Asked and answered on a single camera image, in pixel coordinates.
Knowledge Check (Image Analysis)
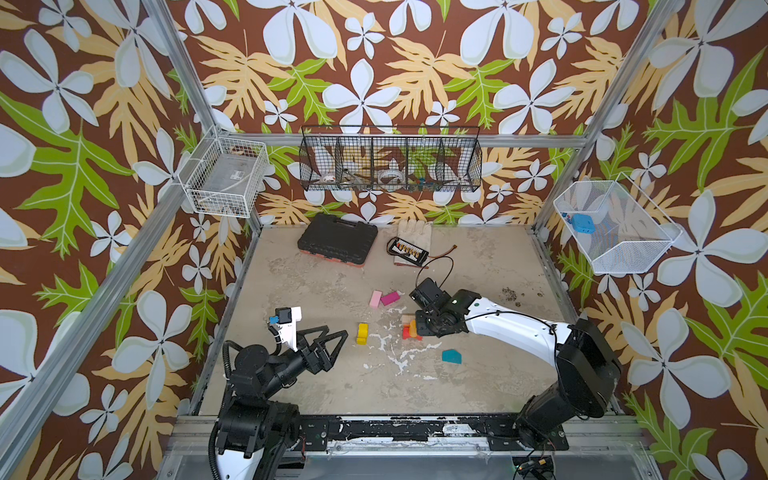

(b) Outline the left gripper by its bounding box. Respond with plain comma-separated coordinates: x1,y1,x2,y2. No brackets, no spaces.
260,323,346,403

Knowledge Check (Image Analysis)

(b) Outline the teal block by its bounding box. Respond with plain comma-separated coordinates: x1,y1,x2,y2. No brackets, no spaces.
441,349,463,365

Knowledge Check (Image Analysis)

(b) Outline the magenta block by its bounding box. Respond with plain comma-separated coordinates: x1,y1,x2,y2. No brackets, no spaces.
380,291,401,306

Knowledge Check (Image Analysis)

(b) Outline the light pink rectangular block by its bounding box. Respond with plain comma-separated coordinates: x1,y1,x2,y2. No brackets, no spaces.
369,290,382,309

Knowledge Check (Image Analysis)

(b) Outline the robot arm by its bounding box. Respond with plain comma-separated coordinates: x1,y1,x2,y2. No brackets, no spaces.
465,298,622,448

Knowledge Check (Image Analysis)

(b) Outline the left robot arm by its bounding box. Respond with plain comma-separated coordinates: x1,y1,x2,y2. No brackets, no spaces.
207,326,348,479

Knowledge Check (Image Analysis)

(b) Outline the yellow arch block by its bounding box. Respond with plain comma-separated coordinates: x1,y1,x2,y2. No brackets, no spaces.
356,323,369,345

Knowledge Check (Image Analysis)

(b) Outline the white work glove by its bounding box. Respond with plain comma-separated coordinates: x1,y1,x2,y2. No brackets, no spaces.
395,219,432,253

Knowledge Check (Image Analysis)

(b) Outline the black and red tool case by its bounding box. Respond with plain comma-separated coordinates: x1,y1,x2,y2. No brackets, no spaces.
297,213,378,267

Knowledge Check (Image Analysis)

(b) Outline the tape roll in basket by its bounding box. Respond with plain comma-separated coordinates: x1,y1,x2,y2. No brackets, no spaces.
377,169,405,185

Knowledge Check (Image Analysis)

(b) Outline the blue object in basket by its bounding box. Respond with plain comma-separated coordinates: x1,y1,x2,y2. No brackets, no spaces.
570,213,596,235

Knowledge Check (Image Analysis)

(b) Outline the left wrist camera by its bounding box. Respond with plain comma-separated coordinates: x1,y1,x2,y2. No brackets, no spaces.
268,306,302,351

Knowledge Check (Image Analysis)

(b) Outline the black charging board with cables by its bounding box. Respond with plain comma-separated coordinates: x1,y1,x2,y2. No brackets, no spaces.
386,237,457,268

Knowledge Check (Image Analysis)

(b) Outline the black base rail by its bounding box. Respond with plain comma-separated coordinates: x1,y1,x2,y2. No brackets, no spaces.
299,413,569,452

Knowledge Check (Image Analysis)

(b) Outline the black wire basket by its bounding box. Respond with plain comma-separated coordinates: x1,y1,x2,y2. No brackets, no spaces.
298,125,483,192

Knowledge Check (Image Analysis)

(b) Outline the white wire basket left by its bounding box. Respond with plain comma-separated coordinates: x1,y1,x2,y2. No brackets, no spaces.
179,136,270,218

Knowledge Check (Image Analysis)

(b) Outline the white wire basket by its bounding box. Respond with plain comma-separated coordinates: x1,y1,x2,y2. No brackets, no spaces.
554,174,683,276
179,136,270,218

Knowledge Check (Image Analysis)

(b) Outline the white wire basket right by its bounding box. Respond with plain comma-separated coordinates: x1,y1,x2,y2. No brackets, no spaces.
554,174,683,276

